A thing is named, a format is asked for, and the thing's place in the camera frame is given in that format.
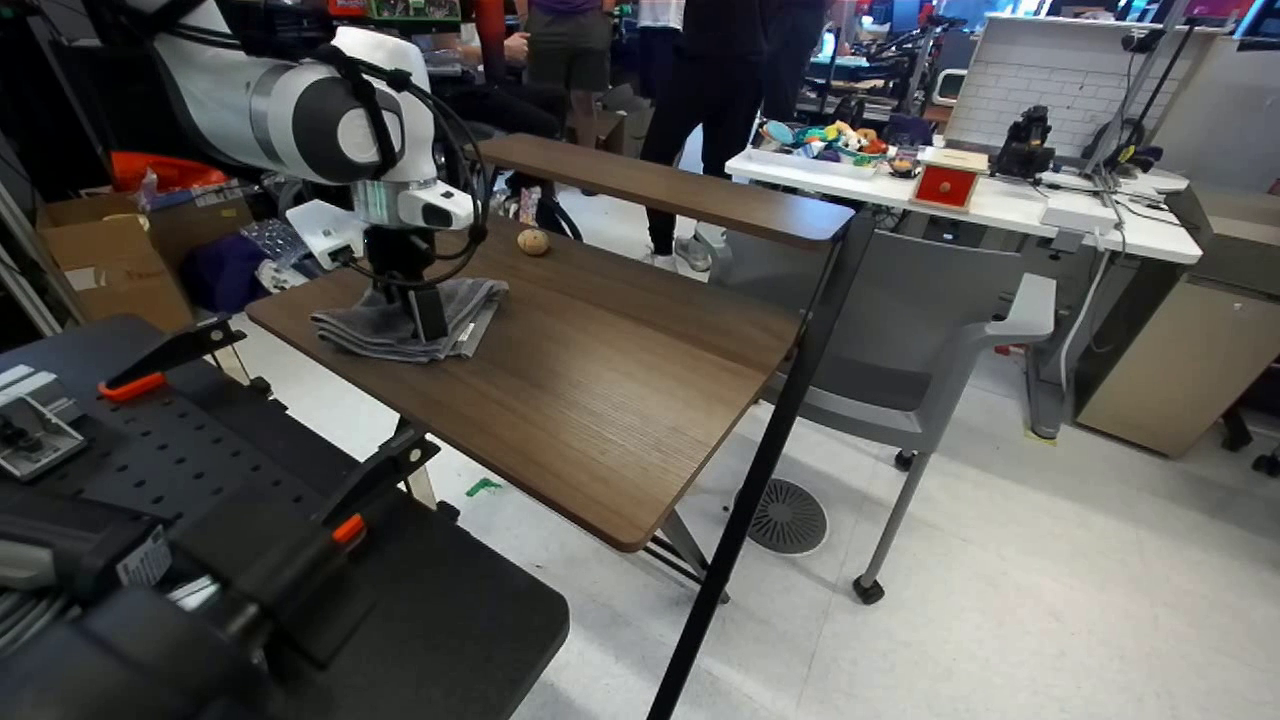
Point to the white desk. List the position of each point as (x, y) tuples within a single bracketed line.
[(961, 200)]

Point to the green floor tape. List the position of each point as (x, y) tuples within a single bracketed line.
[(481, 489)]

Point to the pile of colourful toys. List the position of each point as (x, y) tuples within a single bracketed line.
[(823, 140)]

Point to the white perforated panel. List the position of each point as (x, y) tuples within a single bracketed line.
[(1045, 86)]

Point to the black desktop device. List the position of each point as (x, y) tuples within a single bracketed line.
[(1025, 145)]

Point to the beige cabinet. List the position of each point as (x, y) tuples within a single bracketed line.
[(1187, 353)]

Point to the grey towel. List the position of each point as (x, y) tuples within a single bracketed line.
[(464, 315)]

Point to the large cardboard box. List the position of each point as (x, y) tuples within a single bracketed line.
[(107, 265)]

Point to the grey office chair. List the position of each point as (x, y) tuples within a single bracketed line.
[(908, 334)]

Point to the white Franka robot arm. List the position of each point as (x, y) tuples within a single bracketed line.
[(265, 114)]

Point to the black diagonal metal pole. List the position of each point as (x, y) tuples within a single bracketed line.
[(763, 467)]

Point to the dark blue bag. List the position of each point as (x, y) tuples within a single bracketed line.
[(222, 272)]

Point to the person white shirt black shorts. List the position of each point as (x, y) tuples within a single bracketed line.
[(648, 40)]

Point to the black tripod stand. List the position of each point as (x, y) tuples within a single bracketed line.
[(1127, 93)]

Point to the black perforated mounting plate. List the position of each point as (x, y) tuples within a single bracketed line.
[(425, 627)]

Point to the red box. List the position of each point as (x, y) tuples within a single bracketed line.
[(947, 187)]

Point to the person in khaki shorts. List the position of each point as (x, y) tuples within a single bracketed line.
[(573, 55)]

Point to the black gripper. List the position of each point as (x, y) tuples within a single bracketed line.
[(399, 255)]

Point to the orange red bag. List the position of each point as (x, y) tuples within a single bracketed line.
[(143, 170)]

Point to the black table leg frame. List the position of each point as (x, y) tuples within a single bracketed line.
[(674, 547)]

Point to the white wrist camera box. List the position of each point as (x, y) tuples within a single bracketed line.
[(321, 229)]

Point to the person in black clothes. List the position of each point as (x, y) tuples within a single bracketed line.
[(723, 83)]

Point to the round dark floor cover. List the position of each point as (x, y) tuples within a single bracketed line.
[(786, 516)]

